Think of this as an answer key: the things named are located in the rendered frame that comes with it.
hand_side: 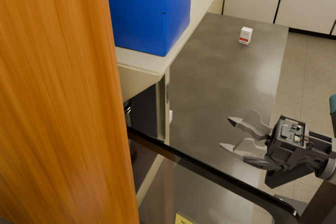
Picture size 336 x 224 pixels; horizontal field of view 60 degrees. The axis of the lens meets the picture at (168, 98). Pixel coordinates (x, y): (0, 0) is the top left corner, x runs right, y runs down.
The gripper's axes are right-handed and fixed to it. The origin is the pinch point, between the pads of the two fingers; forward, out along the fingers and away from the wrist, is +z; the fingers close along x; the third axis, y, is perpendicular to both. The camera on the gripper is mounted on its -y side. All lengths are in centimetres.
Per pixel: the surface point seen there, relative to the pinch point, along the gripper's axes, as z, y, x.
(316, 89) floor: -63, -119, -196
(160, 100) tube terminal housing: 21.1, -10.8, -13.7
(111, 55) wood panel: 12.9, 31.5, 23.9
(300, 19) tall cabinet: -36, -102, -293
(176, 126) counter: 18.1, -31.8, -24.2
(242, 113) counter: -2.8, -30.1, -39.7
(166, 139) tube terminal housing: 17.3, -24.6, -11.7
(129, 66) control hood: 14.3, 25.4, 17.7
